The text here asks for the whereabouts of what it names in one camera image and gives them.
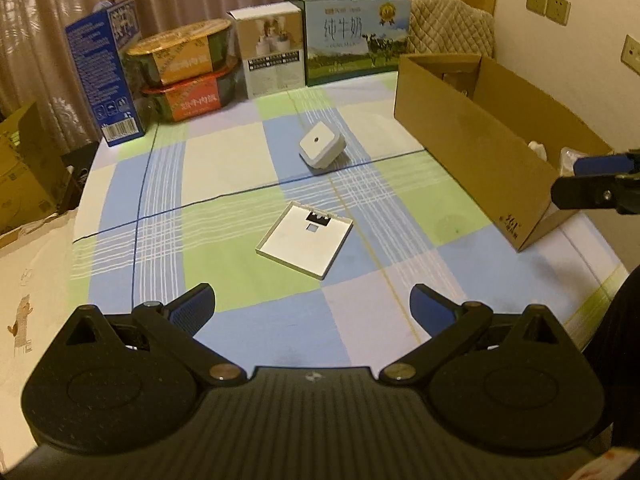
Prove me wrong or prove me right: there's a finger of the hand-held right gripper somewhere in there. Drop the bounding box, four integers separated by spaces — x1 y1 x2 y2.
551 175 640 216
572 149 640 177

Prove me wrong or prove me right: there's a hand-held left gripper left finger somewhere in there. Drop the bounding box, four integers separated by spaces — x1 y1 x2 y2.
47 284 247 387

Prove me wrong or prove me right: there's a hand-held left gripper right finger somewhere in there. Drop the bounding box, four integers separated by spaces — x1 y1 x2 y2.
380 284 581 387

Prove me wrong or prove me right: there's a white square tray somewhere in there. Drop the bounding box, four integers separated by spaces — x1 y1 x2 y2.
255 201 355 280

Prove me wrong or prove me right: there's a white printed cloth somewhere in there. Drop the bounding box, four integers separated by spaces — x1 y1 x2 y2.
0 209 82 463

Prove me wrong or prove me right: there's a dark object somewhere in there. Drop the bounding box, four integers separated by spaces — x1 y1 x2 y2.
62 142 99 212

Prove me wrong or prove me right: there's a white square plug-in device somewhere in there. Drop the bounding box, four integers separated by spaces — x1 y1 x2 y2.
298 120 346 170

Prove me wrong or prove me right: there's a beige quilted chair cushion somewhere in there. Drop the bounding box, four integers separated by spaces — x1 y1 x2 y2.
409 0 496 59

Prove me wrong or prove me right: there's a red orange instant noodle bowl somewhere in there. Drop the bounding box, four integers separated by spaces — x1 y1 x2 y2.
139 57 246 124

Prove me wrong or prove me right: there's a brown cardboard storage box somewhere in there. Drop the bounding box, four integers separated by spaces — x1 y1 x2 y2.
0 101 69 234

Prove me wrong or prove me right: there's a tall blue carton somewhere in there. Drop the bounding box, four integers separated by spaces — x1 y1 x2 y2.
64 0 146 147

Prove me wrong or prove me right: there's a yellow instant noodle bowl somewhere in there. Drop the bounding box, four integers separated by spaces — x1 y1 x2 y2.
123 18 236 86

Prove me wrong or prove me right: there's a white paper product box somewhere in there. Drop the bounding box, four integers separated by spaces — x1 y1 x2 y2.
226 2 306 100

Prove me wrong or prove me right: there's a blue green milk case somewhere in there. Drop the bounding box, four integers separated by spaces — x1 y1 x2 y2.
283 0 412 87

